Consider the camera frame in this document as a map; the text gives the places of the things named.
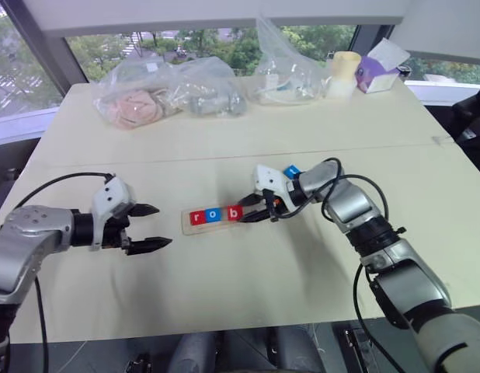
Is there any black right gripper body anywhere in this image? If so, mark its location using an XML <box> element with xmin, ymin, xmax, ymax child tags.
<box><xmin>256</xmin><ymin>188</ymin><xmax>286</xmax><ymax>223</ymax></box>

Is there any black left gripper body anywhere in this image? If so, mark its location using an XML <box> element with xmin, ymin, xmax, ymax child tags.
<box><xmin>100</xmin><ymin>204</ymin><xmax>135</xmax><ymax>251</ymax></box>

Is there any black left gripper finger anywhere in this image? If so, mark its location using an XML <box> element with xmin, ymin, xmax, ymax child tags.
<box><xmin>130</xmin><ymin>202</ymin><xmax>161</xmax><ymax>218</ymax></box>
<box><xmin>125</xmin><ymin>236</ymin><xmax>174</xmax><ymax>256</ymax></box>

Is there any red letter block b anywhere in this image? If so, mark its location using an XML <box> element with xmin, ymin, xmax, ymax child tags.
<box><xmin>219</xmin><ymin>206</ymin><xmax>245</xmax><ymax>222</ymax></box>

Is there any wooden letter tray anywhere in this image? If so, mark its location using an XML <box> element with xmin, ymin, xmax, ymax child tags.
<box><xmin>181</xmin><ymin>207</ymin><xmax>245</xmax><ymax>236</ymax></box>

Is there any plastic bag with pink cloth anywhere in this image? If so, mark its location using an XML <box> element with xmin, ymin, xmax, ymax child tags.
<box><xmin>92</xmin><ymin>56</ymin><xmax>249</xmax><ymax>131</ymax></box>

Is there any clear plastic bag with parts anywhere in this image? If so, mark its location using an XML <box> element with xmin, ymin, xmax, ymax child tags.
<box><xmin>249</xmin><ymin>14</ymin><xmax>336</xmax><ymax>106</ymax></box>

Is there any purple tissue box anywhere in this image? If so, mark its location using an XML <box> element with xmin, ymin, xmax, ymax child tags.
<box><xmin>353</xmin><ymin>38</ymin><xmax>412</xmax><ymax>95</ymax></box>

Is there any black chair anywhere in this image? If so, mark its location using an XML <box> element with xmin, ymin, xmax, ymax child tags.
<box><xmin>450</xmin><ymin>83</ymin><xmax>480</xmax><ymax>156</ymax></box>

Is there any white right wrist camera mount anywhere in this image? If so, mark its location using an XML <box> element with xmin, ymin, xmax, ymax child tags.
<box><xmin>252</xmin><ymin>163</ymin><xmax>297</xmax><ymax>214</ymax></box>

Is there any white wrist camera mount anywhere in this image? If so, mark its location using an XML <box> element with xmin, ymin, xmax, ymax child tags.
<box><xmin>89</xmin><ymin>175</ymin><xmax>137</xmax><ymax>252</ymax></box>
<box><xmin>252</xmin><ymin>163</ymin><xmax>297</xmax><ymax>214</ymax></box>

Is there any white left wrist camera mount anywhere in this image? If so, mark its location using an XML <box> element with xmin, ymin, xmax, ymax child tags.
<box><xmin>89</xmin><ymin>175</ymin><xmax>137</xmax><ymax>252</ymax></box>

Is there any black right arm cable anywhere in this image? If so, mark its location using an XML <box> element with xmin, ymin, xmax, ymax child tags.
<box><xmin>270</xmin><ymin>157</ymin><xmax>409</xmax><ymax>373</ymax></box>

